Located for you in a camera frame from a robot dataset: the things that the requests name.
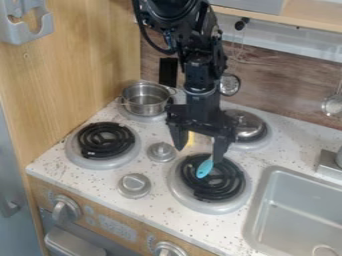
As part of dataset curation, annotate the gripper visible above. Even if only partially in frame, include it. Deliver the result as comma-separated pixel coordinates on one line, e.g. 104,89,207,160
164,90,241,165

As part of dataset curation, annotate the yellow toy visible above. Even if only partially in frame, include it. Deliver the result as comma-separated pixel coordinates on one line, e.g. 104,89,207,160
185,130,197,148

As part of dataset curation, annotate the blue toy spoon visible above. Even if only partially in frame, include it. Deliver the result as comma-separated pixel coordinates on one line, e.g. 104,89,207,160
195,158,216,180

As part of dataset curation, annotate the silver lid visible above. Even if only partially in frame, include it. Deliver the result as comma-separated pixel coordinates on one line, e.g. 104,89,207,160
223,108,270,142

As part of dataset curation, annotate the round silver hanging utensil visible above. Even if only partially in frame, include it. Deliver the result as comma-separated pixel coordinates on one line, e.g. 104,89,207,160
217,72,242,98

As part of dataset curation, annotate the silver pot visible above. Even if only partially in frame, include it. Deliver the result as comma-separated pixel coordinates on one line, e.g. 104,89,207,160
117,82,178,117

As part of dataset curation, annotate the black hanging tool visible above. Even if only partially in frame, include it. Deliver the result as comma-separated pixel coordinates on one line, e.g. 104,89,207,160
157,57,181,89

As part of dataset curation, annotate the toy stove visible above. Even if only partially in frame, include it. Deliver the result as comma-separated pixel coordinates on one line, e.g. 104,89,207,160
62,79,276,216

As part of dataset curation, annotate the toy sink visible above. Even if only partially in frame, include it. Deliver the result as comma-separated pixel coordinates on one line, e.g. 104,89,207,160
241,165,342,256

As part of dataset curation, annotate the silver hanging strainer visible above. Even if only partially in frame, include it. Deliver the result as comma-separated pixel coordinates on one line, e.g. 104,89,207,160
320,79,342,118

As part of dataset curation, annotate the black wall hook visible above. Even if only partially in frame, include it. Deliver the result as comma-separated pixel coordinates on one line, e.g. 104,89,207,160
233,16,252,32

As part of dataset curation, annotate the grey wall holder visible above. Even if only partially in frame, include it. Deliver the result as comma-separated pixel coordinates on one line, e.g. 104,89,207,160
0,0,57,46

